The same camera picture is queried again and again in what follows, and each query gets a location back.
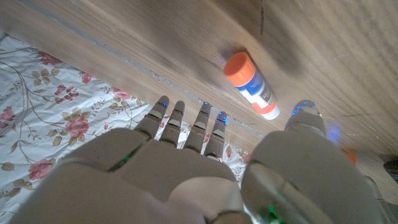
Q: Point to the floral backdrop sheet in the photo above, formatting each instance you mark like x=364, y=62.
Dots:
x=46, y=109

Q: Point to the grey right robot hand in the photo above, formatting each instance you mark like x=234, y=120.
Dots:
x=174, y=174

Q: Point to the glue stick body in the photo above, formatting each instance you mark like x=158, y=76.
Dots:
x=255, y=90

